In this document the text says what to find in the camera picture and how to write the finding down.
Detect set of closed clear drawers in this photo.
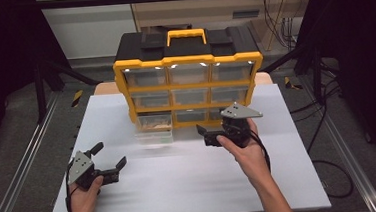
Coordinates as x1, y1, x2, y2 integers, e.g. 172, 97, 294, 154
121, 59, 259, 127

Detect clear plastic drawer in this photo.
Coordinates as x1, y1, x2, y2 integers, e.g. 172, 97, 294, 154
133, 112, 176, 148

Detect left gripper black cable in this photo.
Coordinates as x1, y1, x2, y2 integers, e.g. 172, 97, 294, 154
63, 160, 81, 212

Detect yellow black organizer cabinet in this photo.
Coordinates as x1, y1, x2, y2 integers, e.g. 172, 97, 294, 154
110, 23, 268, 135

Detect hanging black cables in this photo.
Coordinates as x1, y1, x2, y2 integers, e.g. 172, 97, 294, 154
261, 0, 301, 52

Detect black metal stand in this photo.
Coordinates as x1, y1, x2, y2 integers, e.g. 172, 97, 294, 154
31, 54, 107, 125
257, 40, 328, 110

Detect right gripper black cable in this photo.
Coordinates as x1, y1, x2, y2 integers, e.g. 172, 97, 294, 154
249, 127, 273, 176

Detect person's right hand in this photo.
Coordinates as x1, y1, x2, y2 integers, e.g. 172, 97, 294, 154
214, 115, 274, 188

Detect metal floor rail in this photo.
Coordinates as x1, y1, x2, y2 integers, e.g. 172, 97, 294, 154
298, 72, 376, 212
0, 90, 68, 212

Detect person's left hand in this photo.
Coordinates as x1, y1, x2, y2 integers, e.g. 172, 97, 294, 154
67, 174, 107, 212

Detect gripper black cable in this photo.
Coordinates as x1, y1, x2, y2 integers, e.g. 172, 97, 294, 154
63, 160, 81, 212
249, 127, 273, 176

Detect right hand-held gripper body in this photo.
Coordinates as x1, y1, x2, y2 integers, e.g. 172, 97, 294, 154
201, 99, 266, 152

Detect yellow black hazard tape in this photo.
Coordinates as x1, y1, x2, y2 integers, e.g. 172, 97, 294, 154
70, 89, 86, 109
283, 75, 304, 92

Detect black floor cables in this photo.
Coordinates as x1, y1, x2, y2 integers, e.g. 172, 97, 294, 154
285, 58, 347, 155

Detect black floor cable loop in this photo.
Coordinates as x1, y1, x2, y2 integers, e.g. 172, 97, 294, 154
308, 156, 355, 202

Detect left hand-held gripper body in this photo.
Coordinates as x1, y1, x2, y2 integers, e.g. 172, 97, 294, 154
64, 147, 122, 193

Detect black curtain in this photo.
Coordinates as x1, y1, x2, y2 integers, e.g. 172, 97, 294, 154
293, 0, 376, 174
0, 0, 77, 162

